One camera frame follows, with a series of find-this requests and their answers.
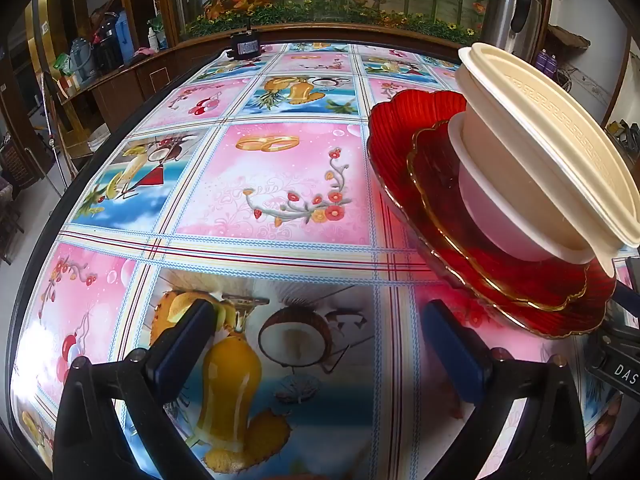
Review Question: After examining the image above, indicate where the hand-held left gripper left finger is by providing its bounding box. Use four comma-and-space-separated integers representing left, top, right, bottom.
52, 299, 221, 480

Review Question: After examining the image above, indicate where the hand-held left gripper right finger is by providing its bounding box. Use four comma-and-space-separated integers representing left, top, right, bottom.
422, 299, 588, 480

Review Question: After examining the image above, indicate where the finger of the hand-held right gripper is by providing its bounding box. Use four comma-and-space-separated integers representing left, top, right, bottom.
611, 257, 640, 322

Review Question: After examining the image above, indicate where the white foam bowl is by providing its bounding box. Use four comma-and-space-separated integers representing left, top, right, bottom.
447, 112, 596, 262

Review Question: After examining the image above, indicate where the beige fibre bowl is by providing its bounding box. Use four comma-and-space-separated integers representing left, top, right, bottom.
454, 67, 617, 277

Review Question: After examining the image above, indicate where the small red gold-rimmed plate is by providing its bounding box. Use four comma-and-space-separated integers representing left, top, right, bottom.
406, 120, 588, 311

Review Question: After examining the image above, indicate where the large red glass plate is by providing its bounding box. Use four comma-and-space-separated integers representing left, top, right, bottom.
366, 89, 618, 339

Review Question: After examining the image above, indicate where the printed fruit tablecloth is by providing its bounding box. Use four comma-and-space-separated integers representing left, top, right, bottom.
10, 42, 640, 480

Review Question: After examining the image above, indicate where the stainless steel kettle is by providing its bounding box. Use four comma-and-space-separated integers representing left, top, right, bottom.
480, 0, 543, 61

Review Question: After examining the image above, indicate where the small black device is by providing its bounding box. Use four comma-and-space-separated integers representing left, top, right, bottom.
226, 30, 263, 59

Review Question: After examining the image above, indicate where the grey blue pot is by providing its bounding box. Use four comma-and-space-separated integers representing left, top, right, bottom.
69, 39, 95, 81

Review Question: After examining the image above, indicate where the black kettle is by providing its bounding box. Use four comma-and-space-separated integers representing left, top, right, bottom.
94, 25, 123, 75

